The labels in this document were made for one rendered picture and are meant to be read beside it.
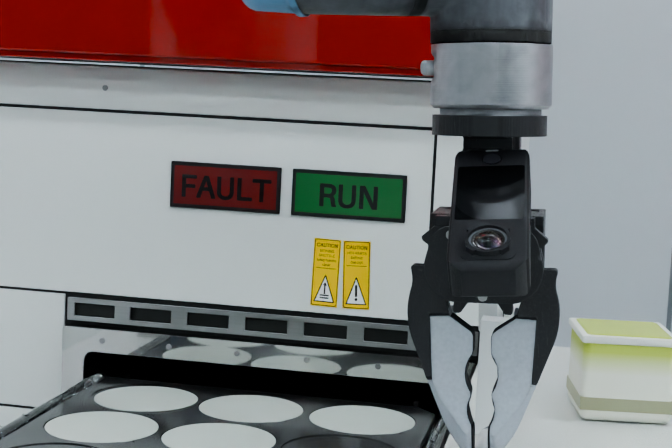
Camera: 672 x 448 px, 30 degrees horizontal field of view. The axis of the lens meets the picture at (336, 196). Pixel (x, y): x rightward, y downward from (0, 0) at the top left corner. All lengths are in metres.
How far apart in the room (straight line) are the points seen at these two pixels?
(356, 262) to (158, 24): 0.31
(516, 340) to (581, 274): 1.99
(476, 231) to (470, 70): 0.10
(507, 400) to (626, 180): 1.98
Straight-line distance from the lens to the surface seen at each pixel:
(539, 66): 0.76
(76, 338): 1.37
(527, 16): 0.76
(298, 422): 1.18
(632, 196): 2.74
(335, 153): 1.27
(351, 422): 1.19
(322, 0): 0.74
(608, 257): 2.76
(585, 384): 0.99
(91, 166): 1.35
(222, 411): 1.21
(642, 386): 1.00
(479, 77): 0.75
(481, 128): 0.75
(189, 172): 1.31
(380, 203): 1.27
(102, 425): 1.16
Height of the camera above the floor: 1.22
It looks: 5 degrees down
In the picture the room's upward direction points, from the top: 3 degrees clockwise
